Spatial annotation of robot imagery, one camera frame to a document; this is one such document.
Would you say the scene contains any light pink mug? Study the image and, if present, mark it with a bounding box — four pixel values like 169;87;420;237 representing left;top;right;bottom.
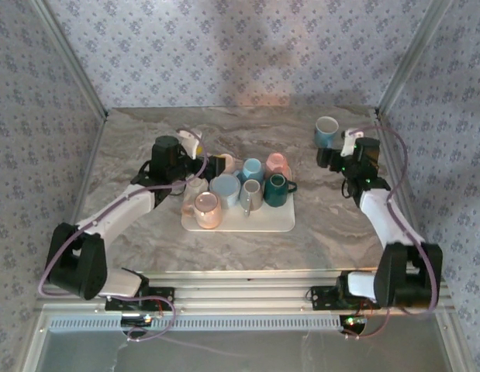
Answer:
219;153;240;175

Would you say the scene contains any medium blue mug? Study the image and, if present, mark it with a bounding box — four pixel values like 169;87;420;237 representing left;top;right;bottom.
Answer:
314;115;340;150

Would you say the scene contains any light blue mug cream inside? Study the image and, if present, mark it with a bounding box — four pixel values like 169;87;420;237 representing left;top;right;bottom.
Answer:
236;157;266;186

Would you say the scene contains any cream white faceted mug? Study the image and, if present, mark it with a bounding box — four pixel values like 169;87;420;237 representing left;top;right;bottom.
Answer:
184;176;210;202

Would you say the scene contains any grey mug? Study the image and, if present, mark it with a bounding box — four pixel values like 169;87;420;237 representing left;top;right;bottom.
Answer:
239;178;264;218

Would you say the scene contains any large peach pink mug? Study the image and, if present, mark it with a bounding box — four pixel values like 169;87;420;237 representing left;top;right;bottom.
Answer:
180;191;223;230

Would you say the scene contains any pink faceted mug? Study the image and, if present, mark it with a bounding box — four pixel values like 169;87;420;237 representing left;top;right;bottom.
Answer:
264;152;292;181

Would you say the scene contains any dark green mug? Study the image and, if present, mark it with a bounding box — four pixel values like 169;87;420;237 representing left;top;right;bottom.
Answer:
262;173;299;208

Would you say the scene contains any large light blue ribbed mug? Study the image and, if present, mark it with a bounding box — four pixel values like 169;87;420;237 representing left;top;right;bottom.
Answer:
208;173;242;209

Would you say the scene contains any white plastic tray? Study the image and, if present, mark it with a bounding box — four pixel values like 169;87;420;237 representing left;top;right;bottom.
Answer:
180;181;296;233

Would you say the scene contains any small controller board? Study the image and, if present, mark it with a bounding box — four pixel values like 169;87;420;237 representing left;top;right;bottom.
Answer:
120;313;154;329
339;314;368;335

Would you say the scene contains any grey metal panel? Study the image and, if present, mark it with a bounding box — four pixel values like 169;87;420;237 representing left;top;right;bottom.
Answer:
41;329;448;372

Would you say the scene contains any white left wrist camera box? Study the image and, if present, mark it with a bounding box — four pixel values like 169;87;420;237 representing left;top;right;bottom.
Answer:
176;129;204;158

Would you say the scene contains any aluminium table side rail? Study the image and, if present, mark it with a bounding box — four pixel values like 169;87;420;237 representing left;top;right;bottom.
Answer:
53;110;111;286
374;110;433;282

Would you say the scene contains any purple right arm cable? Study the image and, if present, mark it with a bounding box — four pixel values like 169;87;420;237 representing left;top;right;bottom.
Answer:
342;124;438;340

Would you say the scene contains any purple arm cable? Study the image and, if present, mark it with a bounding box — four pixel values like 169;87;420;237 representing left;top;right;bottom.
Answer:
37;130;178;343
342;124;438;340

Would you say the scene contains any aluminium frame post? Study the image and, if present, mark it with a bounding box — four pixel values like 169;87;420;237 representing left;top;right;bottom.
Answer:
29;0;109;119
375;0;454;117

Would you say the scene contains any aluminium extrusion rail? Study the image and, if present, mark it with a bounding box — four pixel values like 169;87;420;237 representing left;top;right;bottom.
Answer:
36;270;456;315

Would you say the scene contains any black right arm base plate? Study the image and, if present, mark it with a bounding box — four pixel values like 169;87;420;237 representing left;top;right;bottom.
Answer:
309;285;382;311

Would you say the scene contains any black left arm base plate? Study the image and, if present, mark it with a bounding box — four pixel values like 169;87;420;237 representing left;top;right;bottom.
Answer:
105;285;175;312

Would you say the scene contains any grey slotted cable duct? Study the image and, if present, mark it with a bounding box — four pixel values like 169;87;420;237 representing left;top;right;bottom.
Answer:
48;314;344;332

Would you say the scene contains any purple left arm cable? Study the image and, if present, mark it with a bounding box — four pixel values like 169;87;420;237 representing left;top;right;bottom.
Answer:
37;130;178;343

